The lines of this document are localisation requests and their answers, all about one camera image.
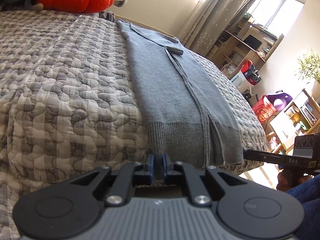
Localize person's right hand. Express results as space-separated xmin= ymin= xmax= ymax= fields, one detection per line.
xmin=276 ymin=170 xmax=313 ymax=192

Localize dark grey cloth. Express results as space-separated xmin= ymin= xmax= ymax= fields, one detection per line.
xmin=99 ymin=11 xmax=117 ymax=22

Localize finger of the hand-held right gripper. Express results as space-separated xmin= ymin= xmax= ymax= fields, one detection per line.
xmin=242 ymin=149 xmax=285 ymax=167

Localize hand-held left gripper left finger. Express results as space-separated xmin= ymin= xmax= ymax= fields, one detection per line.
xmin=70 ymin=153 xmax=156 ymax=205

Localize white framed window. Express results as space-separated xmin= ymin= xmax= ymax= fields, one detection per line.
xmin=246 ymin=0 xmax=306 ymax=37

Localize wooden storage shelf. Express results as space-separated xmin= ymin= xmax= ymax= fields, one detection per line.
xmin=265 ymin=87 xmax=320 ymax=155

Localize grey checked quilted blanket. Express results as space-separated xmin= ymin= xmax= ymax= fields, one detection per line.
xmin=0 ymin=10 xmax=267 ymax=240

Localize purple bag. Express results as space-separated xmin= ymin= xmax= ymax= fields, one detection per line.
xmin=267 ymin=90 xmax=293 ymax=112

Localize person's leg in jeans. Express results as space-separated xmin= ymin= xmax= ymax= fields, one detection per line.
xmin=285 ymin=177 xmax=320 ymax=240

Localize grey star curtain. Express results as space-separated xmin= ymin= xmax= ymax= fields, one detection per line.
xmin=176 ymin=0 xmax=272 ymax=57

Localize black laptop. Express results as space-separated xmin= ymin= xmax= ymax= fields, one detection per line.
xmin=243 ymin=34 xmax=262 ymax=50

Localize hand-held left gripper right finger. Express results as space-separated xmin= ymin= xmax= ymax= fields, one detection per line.
xmin=161 ymin=153 xmax=247 ymax=206

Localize dark patterned bag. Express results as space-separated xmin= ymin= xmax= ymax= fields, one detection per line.
xmin=246 ymin=67 xmax=262 ymax=86

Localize green potted plant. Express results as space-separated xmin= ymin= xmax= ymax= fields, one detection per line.
xmin=296 ymin=47 xmax=320 ymax=94

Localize grey knit sweater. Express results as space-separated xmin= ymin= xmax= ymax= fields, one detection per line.
xmin=116 ymin=19 xmax=244 ymax=180

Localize wooden desk with hutch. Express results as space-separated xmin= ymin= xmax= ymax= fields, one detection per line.
xmin=210 ymin=17 xmax=285 ymax=72

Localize red bag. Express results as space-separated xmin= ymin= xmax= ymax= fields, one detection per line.
xmin=252 ymin=95 xmax=277 ymax=124
xmin=240 ymin=60 xmax=253 ymax=74

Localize wooden file rack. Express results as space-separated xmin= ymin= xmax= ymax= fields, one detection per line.
xmin=220 ymin=60 xmax=238 ymax=77

